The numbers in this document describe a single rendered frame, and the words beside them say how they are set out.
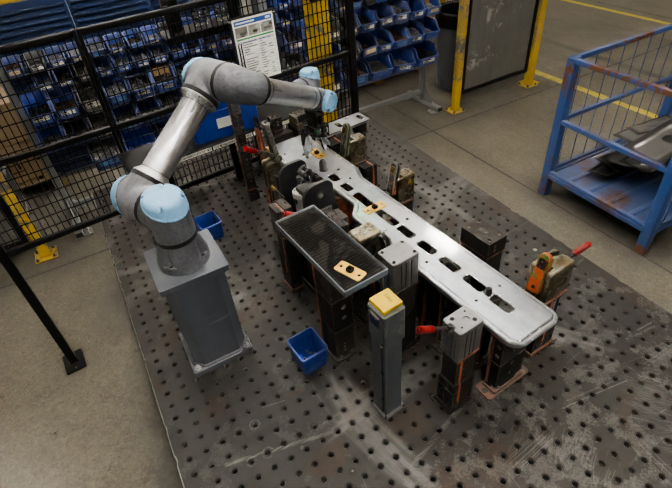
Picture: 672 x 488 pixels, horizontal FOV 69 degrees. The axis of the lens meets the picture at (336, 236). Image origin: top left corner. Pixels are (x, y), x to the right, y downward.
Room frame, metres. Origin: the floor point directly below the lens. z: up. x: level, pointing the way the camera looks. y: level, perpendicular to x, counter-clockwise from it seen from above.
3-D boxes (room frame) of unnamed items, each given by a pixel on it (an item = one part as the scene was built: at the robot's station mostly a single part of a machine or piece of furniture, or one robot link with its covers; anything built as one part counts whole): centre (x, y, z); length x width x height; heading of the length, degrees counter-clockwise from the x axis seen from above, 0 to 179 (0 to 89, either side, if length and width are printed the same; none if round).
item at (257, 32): (2.34, 0.28, 1.30); 0.23 x 0.02 x 0.31; 120
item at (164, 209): (1.12, 0.46, 1.27); 0.13 x 0.12 x 0.14; 50
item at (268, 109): (2.08, 0.48, 1.02); 0.90 x 0.22 x 0.03; 120
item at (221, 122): (2.09, 0.46, 1.10); 0.30 x 0.17 x 0.13; 115
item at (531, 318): (1.39, -0.16, 1.00); 1.38 x 0.22 x 0.02; 30
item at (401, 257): (1.04, -0.17, 0.90); 0.13 x 0.10 x 0.41; 120
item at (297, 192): (1.39, 0.08, 0.94); 0.18 x 0.13 x 0.49; 30
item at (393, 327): (0.82, -0.10, 0.92); 0.08 x 0.08 x 0.44; 30
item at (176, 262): (1.12, 0.45, 1.15); 0.15 x 0.15 x 0.10
